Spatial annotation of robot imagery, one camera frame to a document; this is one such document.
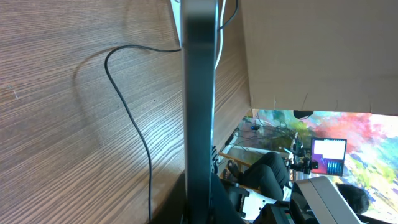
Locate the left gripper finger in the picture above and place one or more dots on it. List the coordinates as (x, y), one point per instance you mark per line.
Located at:
(221, 208)

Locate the smartphone with teal screen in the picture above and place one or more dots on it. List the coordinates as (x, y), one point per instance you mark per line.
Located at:
(199, 20)

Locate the white power strip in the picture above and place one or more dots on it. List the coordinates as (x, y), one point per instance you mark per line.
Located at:
(176, 11)

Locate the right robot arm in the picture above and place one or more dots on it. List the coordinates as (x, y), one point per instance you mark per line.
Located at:
(314, 200)

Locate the seated person in black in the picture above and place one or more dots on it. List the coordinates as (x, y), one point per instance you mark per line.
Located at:
(269, 175)

